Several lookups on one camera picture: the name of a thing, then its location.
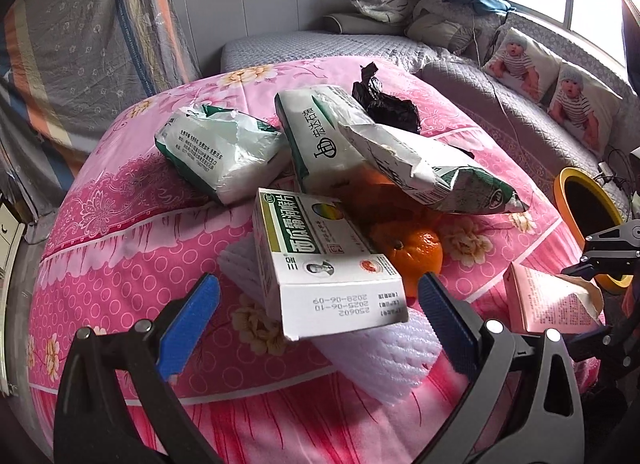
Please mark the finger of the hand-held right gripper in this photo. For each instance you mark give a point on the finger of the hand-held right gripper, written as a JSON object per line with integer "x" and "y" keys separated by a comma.
{"x": 612, "y": 249}
{"x": 615, "y": 349}

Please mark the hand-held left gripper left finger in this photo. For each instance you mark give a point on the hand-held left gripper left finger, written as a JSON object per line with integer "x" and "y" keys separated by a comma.
{"x": 187, "y": 326}

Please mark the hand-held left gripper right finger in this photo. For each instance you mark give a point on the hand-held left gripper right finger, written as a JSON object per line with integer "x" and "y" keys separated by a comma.
{"x": 447, "y": 324}

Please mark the white foam fruit net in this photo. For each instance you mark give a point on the white foam fruit net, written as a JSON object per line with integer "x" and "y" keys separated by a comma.
{"x": 385, "y": 356}

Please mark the orange mandarin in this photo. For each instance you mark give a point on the orange mandarin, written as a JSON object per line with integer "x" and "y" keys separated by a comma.
{"x": 415, "y": 254}

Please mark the pink cardboard box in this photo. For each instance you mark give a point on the pink cardboard box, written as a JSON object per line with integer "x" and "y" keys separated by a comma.
{"x": 542, "y": 301}

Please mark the white and green medicine box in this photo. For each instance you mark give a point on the white and green medicine box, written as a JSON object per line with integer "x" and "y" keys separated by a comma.
{"x": 320, "y": 264}

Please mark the torn white green packet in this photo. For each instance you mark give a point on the torn white green packet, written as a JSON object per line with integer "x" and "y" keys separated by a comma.
{"x": 225, "y": 154}

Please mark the tall white green packet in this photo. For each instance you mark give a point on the tall white green packet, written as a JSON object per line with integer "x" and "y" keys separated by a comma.
{"x": 320, "y": 139}

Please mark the black plastic bag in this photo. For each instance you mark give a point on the black plastic bag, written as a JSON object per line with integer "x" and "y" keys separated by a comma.
{"x": 387, "y": 104}

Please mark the pink floral blanket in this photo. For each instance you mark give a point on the pink floral blanket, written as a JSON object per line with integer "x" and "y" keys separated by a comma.
{"x": 125, "y": 244}

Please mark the baby print pillow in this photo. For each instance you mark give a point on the baby print pillow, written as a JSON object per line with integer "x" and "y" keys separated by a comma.
{"x": 520, "y": 64}
{"x": 582, "y": 104}

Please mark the grey quilted bed mat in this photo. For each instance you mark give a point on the grey quilted bed mat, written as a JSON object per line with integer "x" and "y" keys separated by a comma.
{"x": 515, "y": 109}

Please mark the white cabinet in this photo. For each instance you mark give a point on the white cabinet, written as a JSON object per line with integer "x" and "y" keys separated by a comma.
{"x": 9, "y": 244}

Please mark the pile of grey clothes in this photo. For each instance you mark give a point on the pile of grey clothes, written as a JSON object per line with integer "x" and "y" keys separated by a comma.
{"x": 450, "y": 24}

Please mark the striped hanging cloth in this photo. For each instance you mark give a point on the striped hanging cloth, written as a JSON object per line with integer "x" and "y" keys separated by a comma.
{"x": 85, "y": 44}

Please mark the grey pillow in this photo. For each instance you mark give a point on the grey pillow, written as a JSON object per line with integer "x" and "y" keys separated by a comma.
{"x": 350, "y": 24}

